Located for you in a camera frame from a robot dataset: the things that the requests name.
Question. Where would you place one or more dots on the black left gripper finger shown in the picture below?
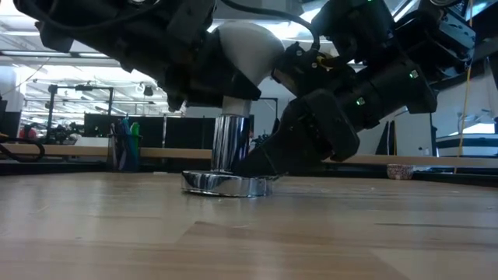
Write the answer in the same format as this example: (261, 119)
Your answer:
(229, 78)

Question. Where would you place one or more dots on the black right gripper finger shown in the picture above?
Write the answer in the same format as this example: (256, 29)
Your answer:
(303, 136)

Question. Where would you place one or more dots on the white round lid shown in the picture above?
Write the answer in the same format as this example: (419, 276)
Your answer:
(249, 50)

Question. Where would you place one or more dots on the black background robot arm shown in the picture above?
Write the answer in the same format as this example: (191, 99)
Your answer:
(262, 139)

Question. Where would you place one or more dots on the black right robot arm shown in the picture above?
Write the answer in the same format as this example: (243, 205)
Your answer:
(389, 31)

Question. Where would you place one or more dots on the long ceiling light fixture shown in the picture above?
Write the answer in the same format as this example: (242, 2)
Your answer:
(58, 54)

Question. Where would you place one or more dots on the black partition panel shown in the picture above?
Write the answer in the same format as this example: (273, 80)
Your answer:
(175, 132)

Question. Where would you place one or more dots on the white board panel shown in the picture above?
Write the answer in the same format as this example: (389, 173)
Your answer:
(412, 136)

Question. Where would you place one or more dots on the patterned round bowl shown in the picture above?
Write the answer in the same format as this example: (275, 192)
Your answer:
(400, 172)

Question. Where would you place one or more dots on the light wooden desk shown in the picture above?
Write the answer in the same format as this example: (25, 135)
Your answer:
(428, 160)

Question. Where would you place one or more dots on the black white striped box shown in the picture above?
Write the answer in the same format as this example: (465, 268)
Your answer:
(467, 145)

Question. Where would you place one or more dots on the person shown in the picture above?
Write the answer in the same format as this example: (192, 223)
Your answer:
(29, 133)

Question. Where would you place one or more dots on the black background rig frame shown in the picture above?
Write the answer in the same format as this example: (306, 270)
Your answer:
(50, 105)

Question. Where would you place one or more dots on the black aluminium table frame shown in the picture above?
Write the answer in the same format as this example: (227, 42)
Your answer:
(78, 167)

